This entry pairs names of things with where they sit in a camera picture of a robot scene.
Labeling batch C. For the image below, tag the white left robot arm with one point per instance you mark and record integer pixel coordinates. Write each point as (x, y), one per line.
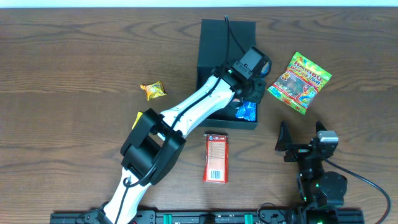
(156, 141)

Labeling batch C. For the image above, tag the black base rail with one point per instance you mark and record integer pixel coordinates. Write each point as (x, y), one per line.
(274, 216)

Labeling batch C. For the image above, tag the blue cookie packet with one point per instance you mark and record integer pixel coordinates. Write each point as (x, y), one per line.
(247, 111)

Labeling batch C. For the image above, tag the red snack box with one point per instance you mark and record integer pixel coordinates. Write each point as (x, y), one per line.
(216, 166)

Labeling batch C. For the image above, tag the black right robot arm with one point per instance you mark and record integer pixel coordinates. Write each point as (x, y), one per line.
(318, 188)

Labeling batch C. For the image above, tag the black gift box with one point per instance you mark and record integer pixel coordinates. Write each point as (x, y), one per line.
(212, 51)

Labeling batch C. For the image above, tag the lower yellow candy packet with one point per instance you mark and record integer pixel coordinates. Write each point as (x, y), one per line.
(139, 114)

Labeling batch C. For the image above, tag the upper yellow candy packet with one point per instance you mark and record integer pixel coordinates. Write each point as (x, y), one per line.
(153, 90)

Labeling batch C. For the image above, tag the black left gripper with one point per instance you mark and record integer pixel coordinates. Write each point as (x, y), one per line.
(254, 91)

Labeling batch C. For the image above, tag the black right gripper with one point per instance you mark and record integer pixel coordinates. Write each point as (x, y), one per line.
(298, 151)

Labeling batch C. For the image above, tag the yellow candy packet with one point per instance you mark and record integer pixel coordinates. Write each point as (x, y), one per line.
(139, 114)
(153, 90)

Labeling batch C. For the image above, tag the Haribo gummy worms bag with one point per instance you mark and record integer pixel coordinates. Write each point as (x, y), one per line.
(300, 83)

